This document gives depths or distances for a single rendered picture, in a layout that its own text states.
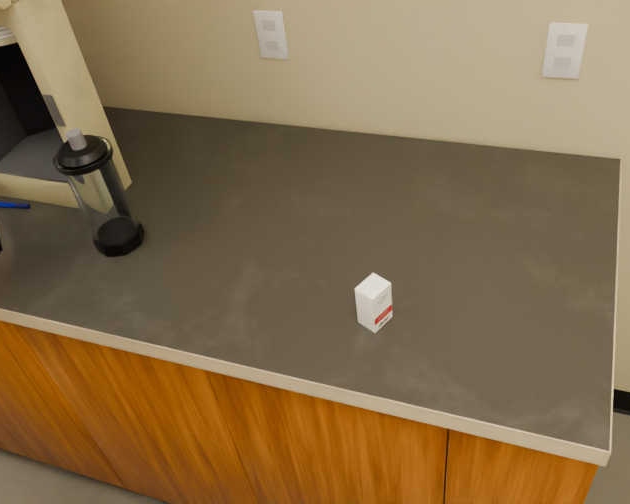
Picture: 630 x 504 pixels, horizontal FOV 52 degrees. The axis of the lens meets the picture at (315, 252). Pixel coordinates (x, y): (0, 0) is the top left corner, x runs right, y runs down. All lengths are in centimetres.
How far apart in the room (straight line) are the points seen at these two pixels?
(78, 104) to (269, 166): 43
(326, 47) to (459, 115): 34
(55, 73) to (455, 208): 82
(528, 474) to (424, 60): 85
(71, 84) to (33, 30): 13
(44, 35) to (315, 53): 58
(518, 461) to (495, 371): 16
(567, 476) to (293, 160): 86
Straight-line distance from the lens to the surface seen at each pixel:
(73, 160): 124
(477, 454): 116
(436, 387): 105
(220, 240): 133
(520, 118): 150
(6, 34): 139
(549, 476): 118
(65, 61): 137
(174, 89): 177
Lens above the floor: 181
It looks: 44 degrees down
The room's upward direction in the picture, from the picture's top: 9 degrees counter-clockwise
